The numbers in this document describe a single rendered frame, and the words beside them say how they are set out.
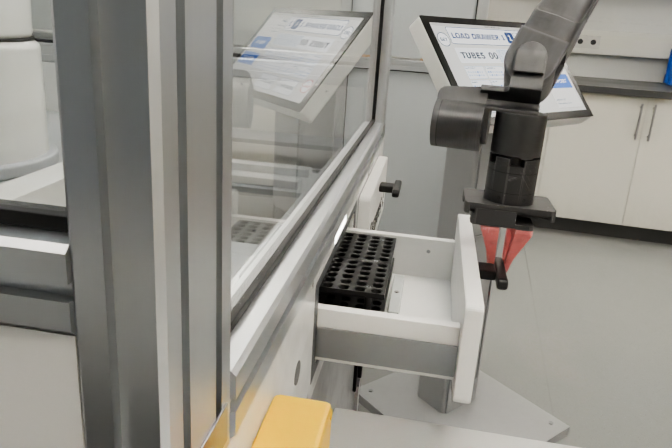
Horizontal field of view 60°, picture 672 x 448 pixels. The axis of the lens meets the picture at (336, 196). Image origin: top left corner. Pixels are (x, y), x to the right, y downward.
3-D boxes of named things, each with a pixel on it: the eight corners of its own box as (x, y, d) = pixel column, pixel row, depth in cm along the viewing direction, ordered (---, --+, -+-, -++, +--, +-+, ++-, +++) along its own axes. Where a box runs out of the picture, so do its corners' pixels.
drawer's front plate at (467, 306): (461, 284, 86) (470, 213, 82) (470, 407, 58) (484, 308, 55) (449, 283, 86) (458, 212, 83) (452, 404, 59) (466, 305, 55)
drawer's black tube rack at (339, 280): (392, 281, 81) (396, 237, 79) (379, 347, 65) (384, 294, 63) (239, 261, 84) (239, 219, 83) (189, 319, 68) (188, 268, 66)
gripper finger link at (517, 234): (460, 261, 76) (469, 192, 74) (516, 269, 75) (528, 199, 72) (461, 282, 70) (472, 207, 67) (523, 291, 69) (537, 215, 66)
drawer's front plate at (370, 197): (383, 209, 118) (388, 155, 114) (365, 265, 90) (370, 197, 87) (374, 208, 118) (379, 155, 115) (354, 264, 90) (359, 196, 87)
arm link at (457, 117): (550, 41, 64) (544, 74, 72) (445, 33, 67) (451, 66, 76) (532, 144, 62) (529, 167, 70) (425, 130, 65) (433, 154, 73)
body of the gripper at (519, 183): (461, 201, 74) (469, 143, 72) (544, 211, 72) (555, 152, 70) (463, 216, 68) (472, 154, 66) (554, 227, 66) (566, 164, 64)
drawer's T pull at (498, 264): (501, 266, 73) (502, 256, 72) (507, 292, 66) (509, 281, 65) (471, 262, 73) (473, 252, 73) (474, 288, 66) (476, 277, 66)
